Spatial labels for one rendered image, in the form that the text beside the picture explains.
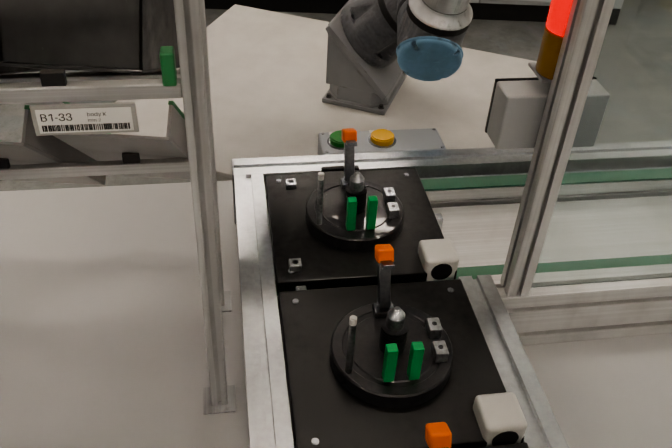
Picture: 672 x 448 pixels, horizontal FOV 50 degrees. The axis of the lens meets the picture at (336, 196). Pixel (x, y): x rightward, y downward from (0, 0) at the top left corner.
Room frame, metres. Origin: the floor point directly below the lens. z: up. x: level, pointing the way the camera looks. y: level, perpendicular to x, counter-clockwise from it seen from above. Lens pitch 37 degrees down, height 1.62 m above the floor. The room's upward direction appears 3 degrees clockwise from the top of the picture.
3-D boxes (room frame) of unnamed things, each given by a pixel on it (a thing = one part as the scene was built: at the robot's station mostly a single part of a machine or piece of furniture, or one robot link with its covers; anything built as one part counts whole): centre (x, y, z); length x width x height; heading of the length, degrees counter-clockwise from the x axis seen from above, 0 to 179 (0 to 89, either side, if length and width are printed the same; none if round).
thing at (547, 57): (0.72, -0.24, 1.28); 0.05 x 0.05 x 0.05
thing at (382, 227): (0.80, -0.03, 0.98); 0.14 x 0.14 x 0.02
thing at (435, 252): (0.72, -0.14, 0.97); 0.05 x 0.05 x 0.04; 10
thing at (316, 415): (0.55, -0.07, 1.01); 0.24 x 0.24 x 0.13; 10
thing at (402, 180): (0.80, -0.03, 0.96); 0.24 x 0.24 x 0.02; 10
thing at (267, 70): (1.34, -0.03, 0.84); 0.90 x 0.70 x 0.03; 73
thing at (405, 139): (1.03, -0.07, 0.93); 0.21 x 0.07 x 0.06; 100
